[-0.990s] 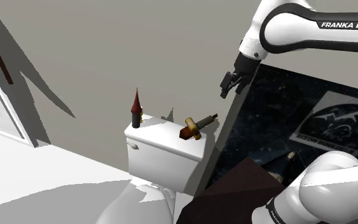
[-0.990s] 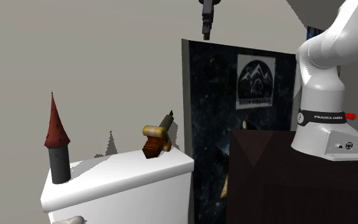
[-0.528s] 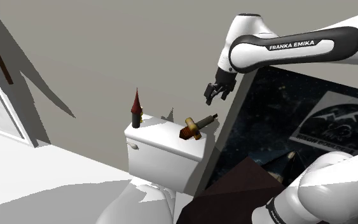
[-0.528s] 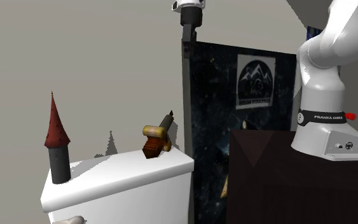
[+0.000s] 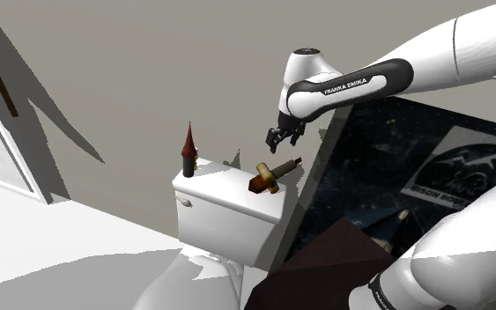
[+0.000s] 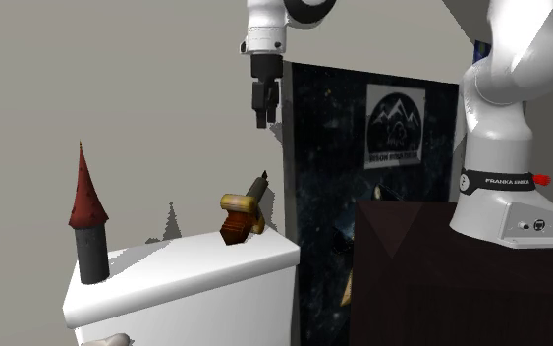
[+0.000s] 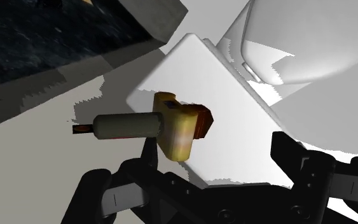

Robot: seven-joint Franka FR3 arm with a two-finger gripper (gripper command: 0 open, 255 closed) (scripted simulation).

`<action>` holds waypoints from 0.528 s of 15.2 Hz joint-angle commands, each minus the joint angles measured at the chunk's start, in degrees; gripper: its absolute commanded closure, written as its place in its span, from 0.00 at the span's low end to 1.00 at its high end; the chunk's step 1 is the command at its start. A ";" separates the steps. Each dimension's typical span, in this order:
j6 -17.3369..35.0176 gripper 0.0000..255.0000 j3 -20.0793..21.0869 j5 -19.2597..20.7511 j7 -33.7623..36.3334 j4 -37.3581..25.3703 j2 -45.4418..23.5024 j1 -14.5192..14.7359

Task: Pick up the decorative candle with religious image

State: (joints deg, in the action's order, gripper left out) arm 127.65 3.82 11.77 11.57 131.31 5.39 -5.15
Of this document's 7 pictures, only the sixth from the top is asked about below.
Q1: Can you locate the dark starry panel with emblem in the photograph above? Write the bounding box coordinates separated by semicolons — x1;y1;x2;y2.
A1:
282;60;461;346

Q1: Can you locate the brown and yellow toy cannon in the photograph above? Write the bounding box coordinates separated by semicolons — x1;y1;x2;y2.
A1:
218;169;270;247

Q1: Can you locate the dark brown robot stand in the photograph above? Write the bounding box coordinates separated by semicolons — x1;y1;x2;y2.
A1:
349;198;553;346

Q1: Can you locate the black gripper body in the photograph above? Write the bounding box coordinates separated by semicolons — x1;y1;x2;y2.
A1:
249;53;285;85

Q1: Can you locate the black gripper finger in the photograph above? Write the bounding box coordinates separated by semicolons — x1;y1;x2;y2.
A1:
266;81;281;124
250;82;268;130

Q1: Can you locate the white toilet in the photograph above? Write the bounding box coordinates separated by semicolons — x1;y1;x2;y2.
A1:
62;228;302;346

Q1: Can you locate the red-roofed grey toy tower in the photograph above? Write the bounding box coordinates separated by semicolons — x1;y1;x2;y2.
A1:
68;140;112;286

